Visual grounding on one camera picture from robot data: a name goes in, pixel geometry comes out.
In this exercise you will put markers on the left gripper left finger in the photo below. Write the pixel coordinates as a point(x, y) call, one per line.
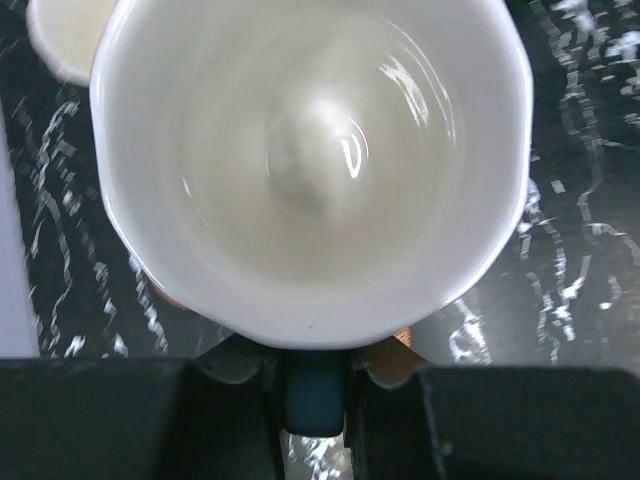
point(210, 417)

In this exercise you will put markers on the white cup dark body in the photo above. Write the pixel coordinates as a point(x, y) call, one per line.
point(65, 34)

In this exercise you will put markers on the light blue cup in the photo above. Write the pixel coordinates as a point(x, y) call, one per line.
point(313, 175)

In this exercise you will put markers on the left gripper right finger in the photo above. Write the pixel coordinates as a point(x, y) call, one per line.
point(409, 420)

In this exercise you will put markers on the light brown wooden coaster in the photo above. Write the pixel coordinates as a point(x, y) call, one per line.
point(390, 350)

